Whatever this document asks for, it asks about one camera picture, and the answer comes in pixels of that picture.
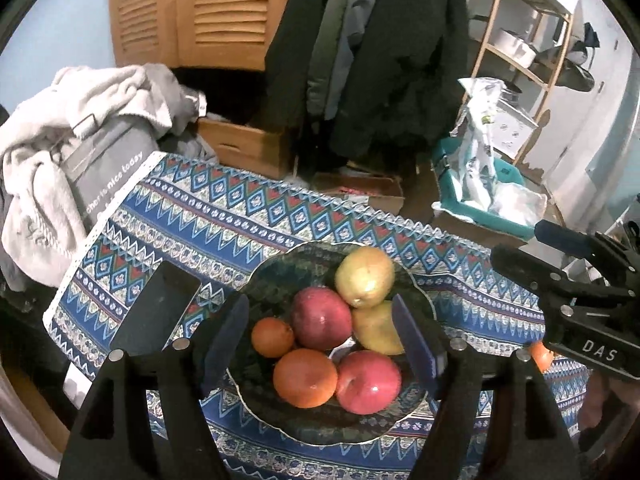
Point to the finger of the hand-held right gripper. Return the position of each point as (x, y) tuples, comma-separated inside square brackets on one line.
[(520, 262), (560, 237)]

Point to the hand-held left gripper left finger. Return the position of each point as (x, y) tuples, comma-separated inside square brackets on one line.
[(227, 340)]

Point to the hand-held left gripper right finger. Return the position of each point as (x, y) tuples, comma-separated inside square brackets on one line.
[(415, 340)]

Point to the yellow apple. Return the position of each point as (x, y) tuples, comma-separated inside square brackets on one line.
[(377, 330)]

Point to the small orange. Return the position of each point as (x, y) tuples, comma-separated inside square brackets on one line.
[(272, 337), (542, 357)]

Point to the bright red apple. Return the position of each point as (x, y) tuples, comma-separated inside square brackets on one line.
[(367, 382)]

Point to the scalloped glass plate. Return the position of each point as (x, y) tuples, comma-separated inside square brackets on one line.
[(280, 280)]

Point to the yellow-green apple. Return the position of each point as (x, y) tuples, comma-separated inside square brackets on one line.
[(364, 275)]

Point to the large orange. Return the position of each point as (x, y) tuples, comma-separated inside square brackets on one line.
[(305, 377)]

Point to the dark red apple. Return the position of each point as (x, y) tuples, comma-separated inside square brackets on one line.
[(320, 317)]

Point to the person's right hand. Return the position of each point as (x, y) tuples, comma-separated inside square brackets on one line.
[(597, 402)]

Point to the clear plastic bag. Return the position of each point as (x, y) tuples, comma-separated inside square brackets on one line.
[(520, 205)]

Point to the black phone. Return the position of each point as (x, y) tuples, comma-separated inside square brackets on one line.
[(155, 305)]

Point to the teal plastic bin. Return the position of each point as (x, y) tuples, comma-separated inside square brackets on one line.
[(450, 185)]

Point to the printed plastic bag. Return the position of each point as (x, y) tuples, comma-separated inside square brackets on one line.
[(480, 160)]

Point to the white printed box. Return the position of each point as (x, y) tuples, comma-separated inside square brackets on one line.
[(515, 125)]

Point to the blue patterned tablecloth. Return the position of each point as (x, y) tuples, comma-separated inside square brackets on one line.
[(250, 210)]

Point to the flat cardboard box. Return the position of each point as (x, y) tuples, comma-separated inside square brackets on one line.
[(380, 200)]

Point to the wooden shelf rack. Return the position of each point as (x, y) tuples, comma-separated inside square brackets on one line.
[(550, 77)]

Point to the black pan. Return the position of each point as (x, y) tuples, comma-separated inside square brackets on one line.
[(575, 72)]

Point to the metal pan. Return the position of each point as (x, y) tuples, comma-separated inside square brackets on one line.
[(515, 47)]

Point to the wooden box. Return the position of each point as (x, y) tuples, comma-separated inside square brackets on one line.
[(240, 145)]

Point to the grey garment with white print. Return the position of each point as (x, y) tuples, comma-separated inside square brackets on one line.
[(105, 165)]

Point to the dark coat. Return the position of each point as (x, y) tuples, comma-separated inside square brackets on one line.
[(410, 60)]

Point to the grey and white clothes pile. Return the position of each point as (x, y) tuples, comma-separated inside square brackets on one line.
[(30, 185)]

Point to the grey jacket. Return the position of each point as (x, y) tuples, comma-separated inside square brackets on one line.
[(345, 35)]

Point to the black coat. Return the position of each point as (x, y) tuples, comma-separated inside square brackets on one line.
[(295, 60)]

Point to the wooden louvered cabinet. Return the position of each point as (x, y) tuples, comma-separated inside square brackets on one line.
[(220, 10)]

